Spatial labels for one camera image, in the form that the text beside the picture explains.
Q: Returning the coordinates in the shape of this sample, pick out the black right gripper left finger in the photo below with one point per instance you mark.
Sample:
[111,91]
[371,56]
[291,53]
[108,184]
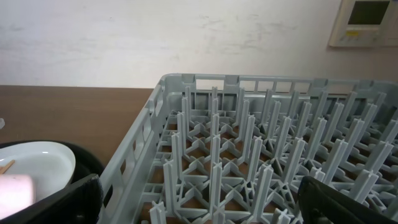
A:
[79,202]

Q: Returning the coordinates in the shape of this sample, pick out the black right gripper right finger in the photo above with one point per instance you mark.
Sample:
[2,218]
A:
[320,203]

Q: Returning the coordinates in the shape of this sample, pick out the grey dishwasher rack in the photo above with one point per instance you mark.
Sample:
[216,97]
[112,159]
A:
[235,148]

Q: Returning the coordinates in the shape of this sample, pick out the round black tray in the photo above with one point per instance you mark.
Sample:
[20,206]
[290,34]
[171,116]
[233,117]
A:
[86,162]

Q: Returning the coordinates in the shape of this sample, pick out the white plate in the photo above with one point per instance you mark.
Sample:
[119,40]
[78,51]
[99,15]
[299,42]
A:
[50,165]

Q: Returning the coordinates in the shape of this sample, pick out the pink cup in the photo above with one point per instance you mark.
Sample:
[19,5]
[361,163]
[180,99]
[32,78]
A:
[17,193]

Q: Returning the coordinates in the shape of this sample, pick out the wooden chopstick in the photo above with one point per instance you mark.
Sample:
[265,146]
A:
[4,169]

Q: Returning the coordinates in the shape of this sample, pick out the white wall control panel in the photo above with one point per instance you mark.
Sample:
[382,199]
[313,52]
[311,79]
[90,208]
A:
[365,23]

